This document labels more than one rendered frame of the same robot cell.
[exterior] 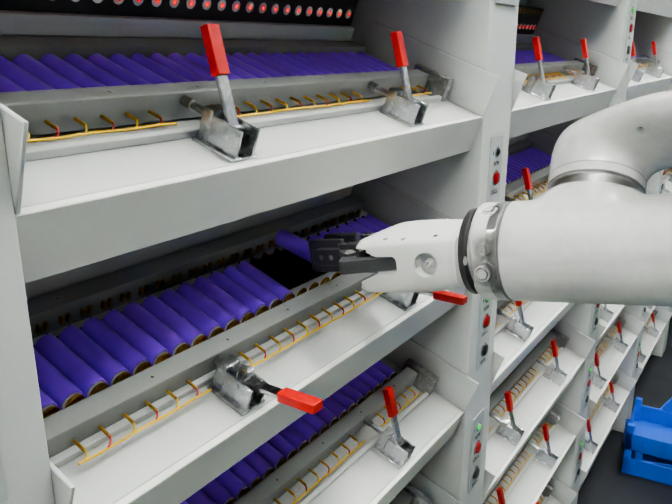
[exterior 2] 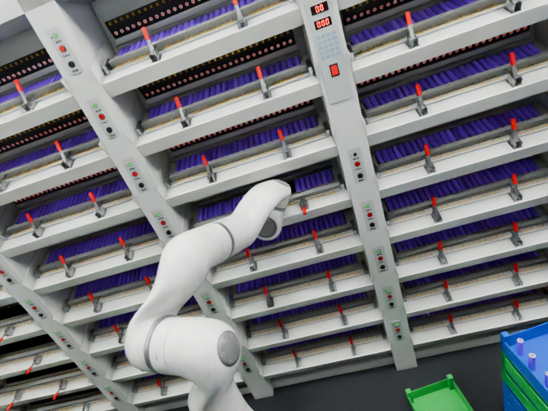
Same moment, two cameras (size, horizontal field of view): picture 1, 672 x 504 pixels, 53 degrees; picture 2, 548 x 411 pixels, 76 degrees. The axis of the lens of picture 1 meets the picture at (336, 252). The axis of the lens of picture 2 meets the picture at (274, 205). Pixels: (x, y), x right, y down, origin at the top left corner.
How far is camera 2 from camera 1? 1.09 m
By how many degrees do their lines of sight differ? 62
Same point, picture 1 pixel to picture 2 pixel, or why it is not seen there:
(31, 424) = (177, 227)
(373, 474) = (307, 253)
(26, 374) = (174, 220)
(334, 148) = (241, 174)
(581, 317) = not seen: outside the picture
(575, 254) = not seen: hidden behind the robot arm
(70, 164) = (181, 186)
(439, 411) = (351, 241)
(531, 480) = (493, 286)
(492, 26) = (331, 112)
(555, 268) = not seen: hidden behind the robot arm
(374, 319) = (289, 211)
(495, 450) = (426, 263)
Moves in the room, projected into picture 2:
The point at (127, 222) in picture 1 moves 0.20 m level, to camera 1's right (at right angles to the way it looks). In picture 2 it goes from (187, 197) to (208, 212)
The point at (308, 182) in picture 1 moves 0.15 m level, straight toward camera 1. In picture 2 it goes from (238, 183) to (200, 205)
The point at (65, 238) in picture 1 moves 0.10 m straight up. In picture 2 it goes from (175, 201) to (162, 175)
